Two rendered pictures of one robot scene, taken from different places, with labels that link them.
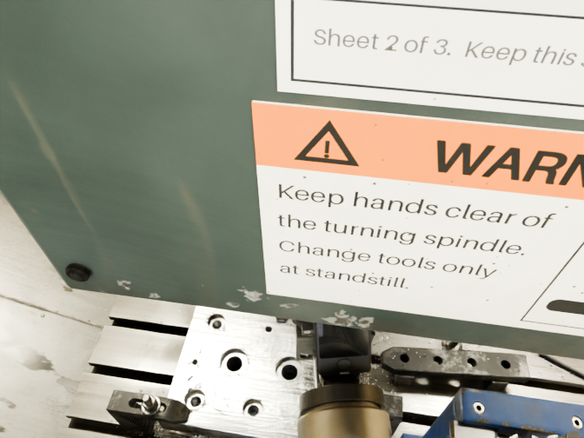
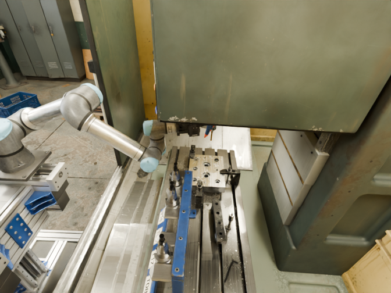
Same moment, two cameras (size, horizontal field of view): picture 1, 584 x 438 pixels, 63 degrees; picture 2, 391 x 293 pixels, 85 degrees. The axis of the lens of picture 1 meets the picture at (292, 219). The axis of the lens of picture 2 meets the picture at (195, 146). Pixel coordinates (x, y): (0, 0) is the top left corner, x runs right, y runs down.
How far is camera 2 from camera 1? 96 cm
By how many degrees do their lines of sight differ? 58
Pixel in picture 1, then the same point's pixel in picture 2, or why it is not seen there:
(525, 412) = (187, 181)
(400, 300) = not seen: hidden behind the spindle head
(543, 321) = not seen: hidden behind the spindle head
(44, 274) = (231, 145)
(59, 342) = not seen: hidden behind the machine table
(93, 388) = (199, 149)
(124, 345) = (210, 152)
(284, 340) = (214, 173)
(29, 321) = (218, 146)
